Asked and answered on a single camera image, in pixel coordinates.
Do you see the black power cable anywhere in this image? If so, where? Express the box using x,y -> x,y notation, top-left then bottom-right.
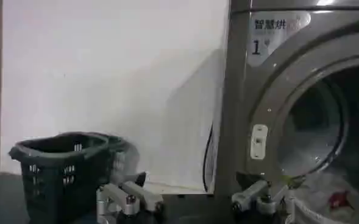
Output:
202,123 -> 214,193

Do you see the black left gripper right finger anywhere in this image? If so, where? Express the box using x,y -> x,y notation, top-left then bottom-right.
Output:
231,171 -> 296,224

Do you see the grey dryer machine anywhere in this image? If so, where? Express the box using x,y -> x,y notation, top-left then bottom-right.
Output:
214,0 -> 359,224

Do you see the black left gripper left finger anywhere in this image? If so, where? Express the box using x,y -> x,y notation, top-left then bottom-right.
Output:
96,171 -> 165,224

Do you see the red garment piece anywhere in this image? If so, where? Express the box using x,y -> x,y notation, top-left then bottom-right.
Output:
328,191 -> 354,211

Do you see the dark green laundry basket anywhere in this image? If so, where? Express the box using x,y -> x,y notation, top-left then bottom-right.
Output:
9,131 -> 140,224

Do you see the white cloth in drum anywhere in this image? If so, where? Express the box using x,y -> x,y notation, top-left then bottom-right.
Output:
284,173 -> 359,224

